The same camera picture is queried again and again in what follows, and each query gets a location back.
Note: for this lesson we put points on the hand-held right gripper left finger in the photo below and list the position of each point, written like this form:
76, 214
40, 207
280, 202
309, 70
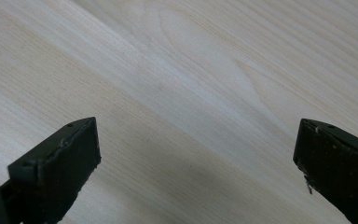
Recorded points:
59, 168

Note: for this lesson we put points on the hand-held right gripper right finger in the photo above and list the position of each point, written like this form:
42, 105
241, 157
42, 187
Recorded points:
341, 168

